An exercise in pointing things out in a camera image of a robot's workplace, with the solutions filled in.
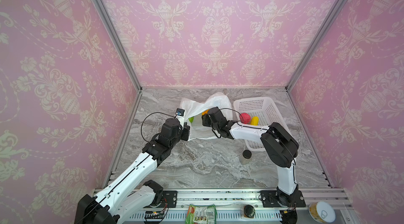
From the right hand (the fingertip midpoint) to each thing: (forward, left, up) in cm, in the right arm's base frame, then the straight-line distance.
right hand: (203, 116), depth 94 cm
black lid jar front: (-47, -19, -7) cm, 51 cm away
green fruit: (+1, +8, -5) cm, 9 cm away
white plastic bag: (-6, +5, +14) cm, 16 cm away
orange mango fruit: (-7, -1, +14) cm, 16 cm away
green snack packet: (-47, +3, -8) cm, 48 cm away
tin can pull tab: (-49, -49, -5) cm, 70 cm away
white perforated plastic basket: (+10, -39, -7) cm, 41 cm away
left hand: (-11, +8, +10) cm, 17 cm away
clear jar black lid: (-26, -20, 0) cm, 33 cm away
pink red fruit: (-1, -26, -3) cm, 26 cm away
